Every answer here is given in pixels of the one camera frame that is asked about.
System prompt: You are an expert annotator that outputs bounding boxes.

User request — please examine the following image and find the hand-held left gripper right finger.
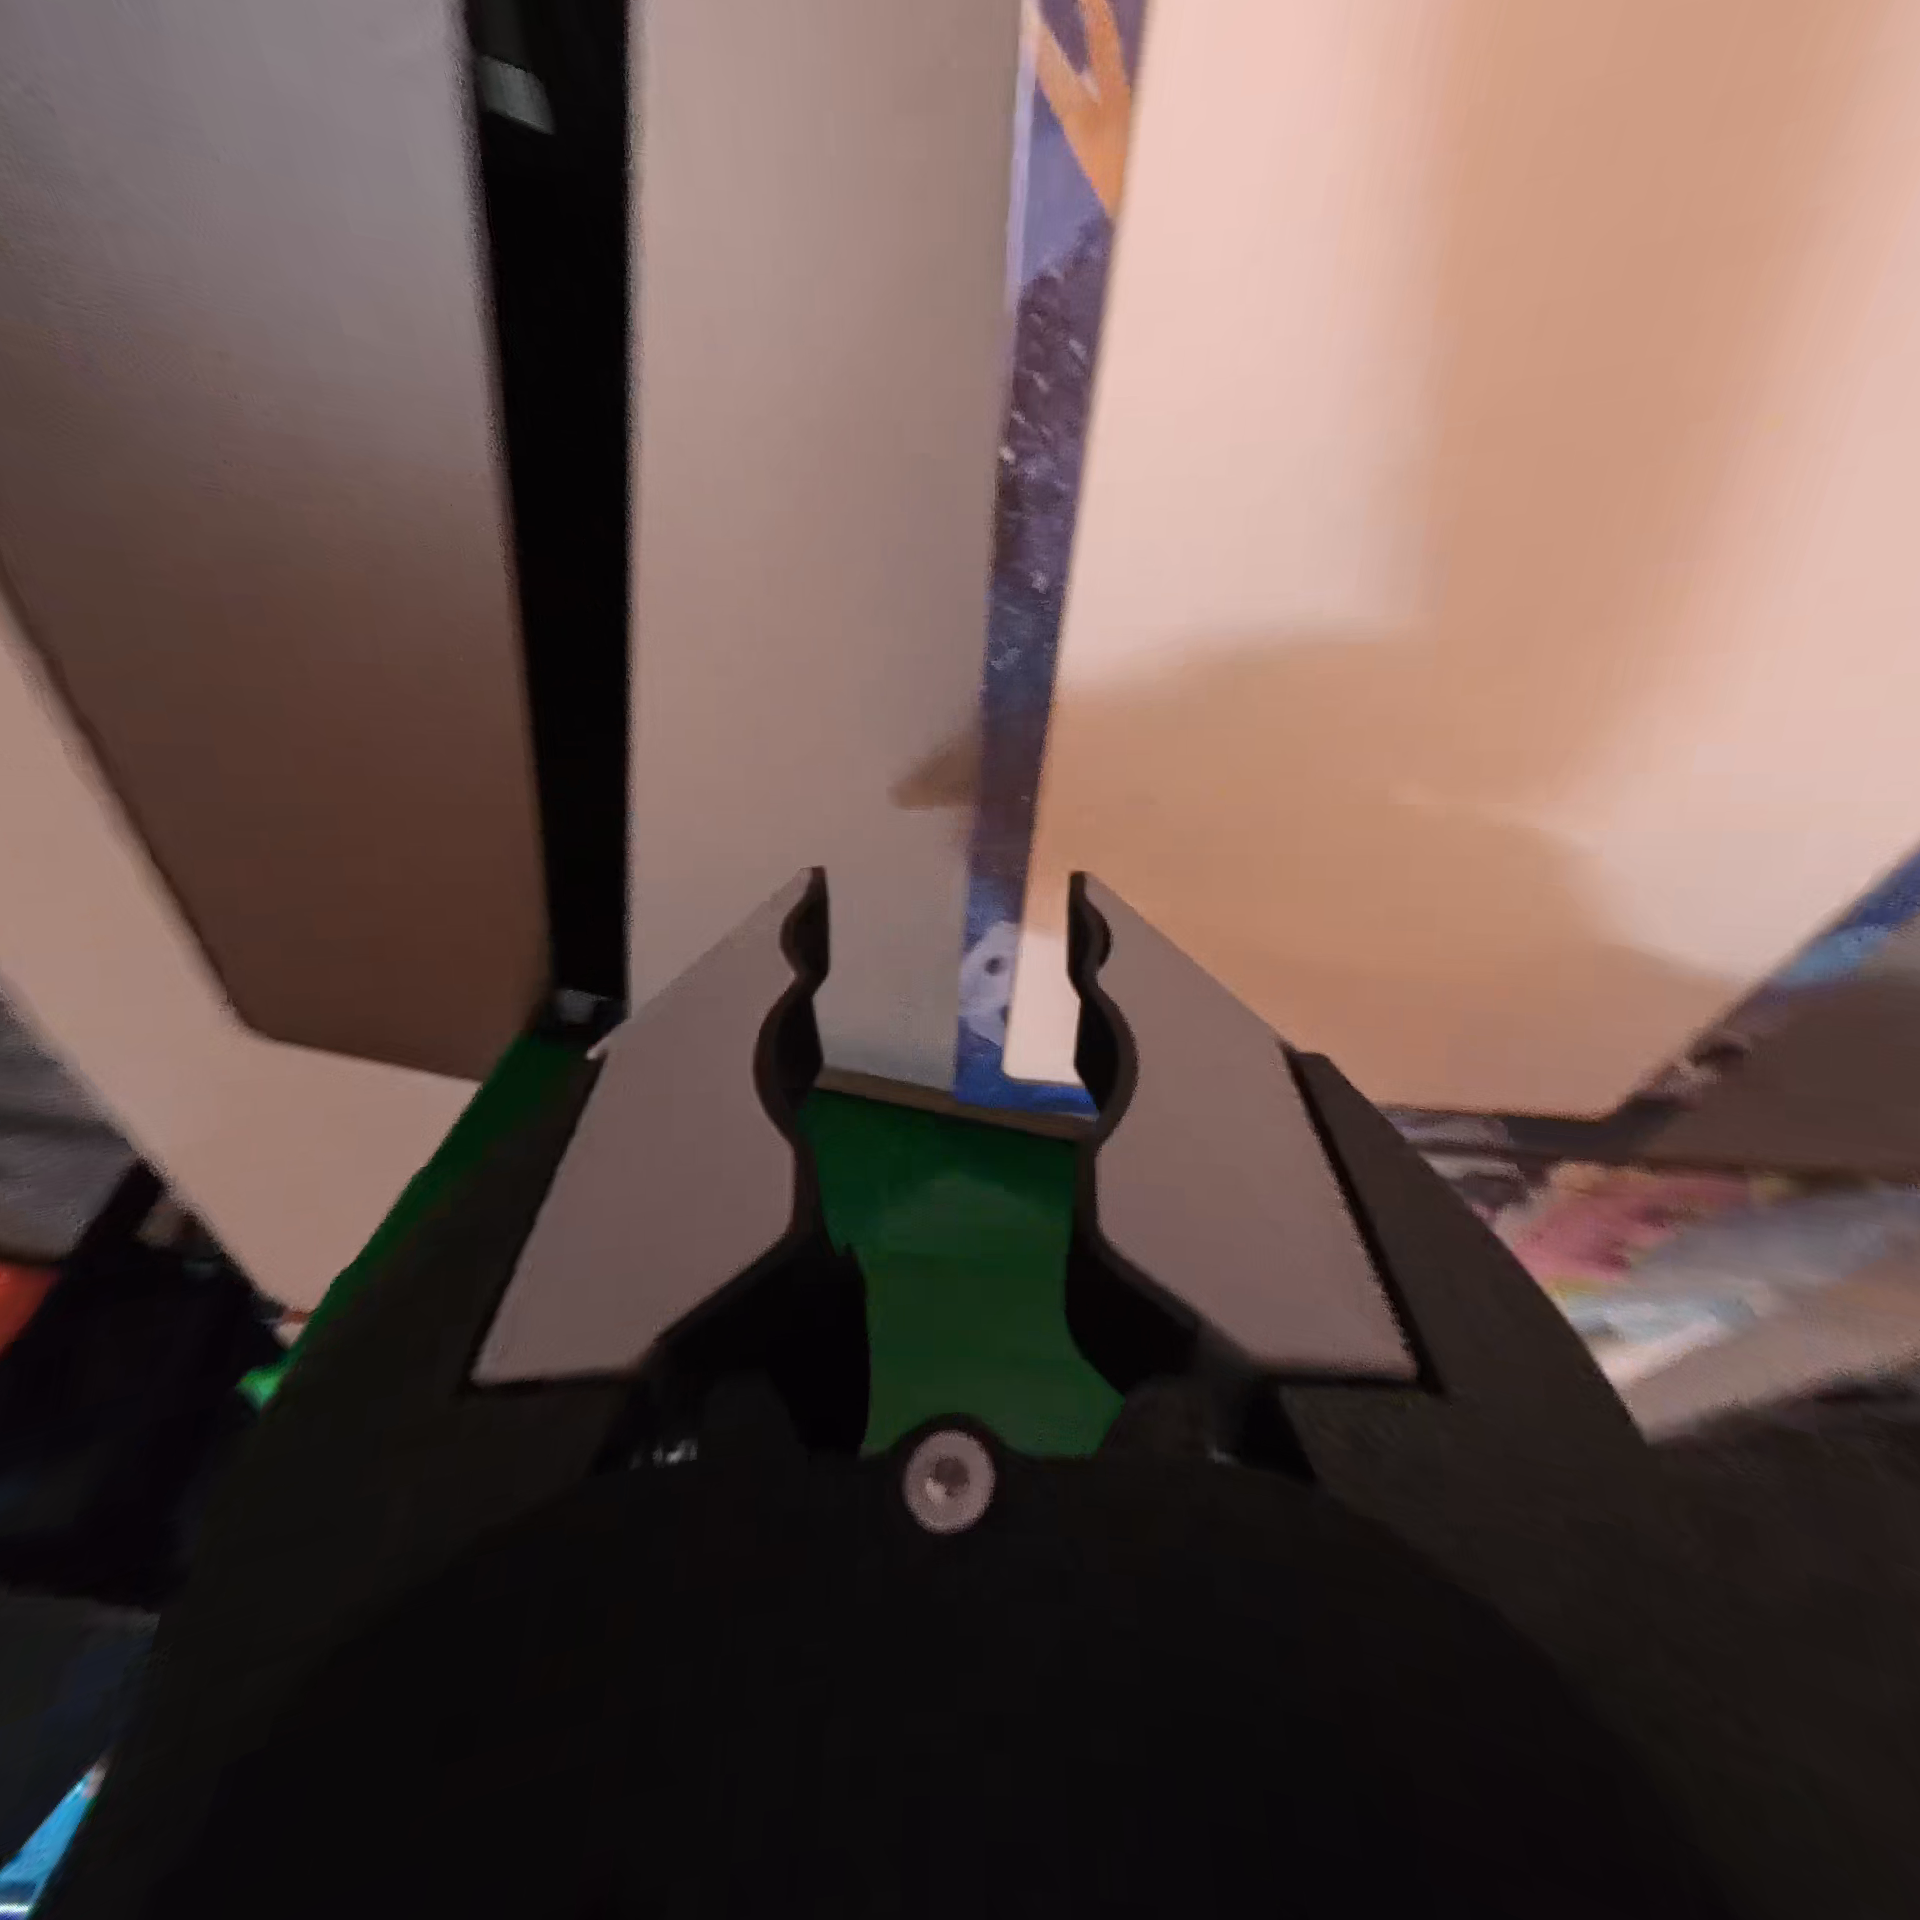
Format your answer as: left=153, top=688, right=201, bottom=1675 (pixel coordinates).
left=1067, top=865, right=1421, bottom=1385

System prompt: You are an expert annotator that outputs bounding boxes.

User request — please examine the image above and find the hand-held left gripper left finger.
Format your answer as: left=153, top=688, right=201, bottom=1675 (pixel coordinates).
left=468, top=865, right=831, bottom=1385

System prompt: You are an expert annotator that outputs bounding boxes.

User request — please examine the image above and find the forest animal jigsaw puzzle board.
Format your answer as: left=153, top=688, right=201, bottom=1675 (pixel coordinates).
left=1002, top=0, right=1920, bottom=1124

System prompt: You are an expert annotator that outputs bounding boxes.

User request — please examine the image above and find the grey desk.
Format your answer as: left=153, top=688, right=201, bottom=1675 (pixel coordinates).
left=0, top=0, right=1030, bottom=1308

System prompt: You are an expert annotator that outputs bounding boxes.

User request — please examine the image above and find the dark grey desk flap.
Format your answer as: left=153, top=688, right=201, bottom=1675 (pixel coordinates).
left=0, top=0, right=631, bottom=1082

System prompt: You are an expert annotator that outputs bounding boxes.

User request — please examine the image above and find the green plastic bin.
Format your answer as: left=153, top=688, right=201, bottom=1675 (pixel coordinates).
left=240, top=1033, right=1133, bottom=1460

